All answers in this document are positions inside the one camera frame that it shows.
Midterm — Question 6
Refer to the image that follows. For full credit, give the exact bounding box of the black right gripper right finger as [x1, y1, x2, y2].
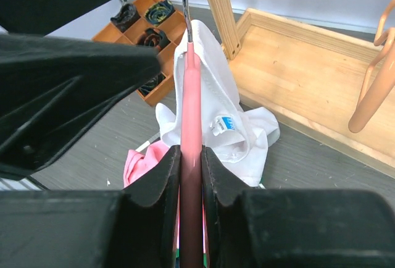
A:
[201, 148, 394, 267]

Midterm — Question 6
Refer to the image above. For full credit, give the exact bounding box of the pink hanger of white shirt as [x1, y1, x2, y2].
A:
[179, 0, 204, 267]

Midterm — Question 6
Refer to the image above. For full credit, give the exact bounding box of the wooden clothes rack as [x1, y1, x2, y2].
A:
[208, 0, 394, 176]

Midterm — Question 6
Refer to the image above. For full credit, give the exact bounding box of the white plastic basket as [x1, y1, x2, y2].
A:
[135, 140, 152, 153]

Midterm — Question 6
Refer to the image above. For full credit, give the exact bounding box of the orange wooden compartment tray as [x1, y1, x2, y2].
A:
[93, 0, 186, 107]

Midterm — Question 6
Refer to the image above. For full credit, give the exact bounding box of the orange plastic hanger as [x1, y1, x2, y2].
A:
[348, 0, 394, 133]

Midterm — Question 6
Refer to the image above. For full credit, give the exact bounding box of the white t shirt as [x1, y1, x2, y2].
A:
[154, 19, 281, 188]

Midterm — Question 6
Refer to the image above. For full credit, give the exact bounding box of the pink t shirt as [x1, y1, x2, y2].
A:
[123, 140, 169, 188]

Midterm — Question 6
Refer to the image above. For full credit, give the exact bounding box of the dark rolled sock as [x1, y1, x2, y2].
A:
[110, 3, 140, 33]
[138, 73, 165, 97]
[144, 0, 175, 27]
[137, 28, 170, 51]

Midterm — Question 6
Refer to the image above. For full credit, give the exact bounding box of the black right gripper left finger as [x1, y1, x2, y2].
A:
[1, 146, 180, 267]

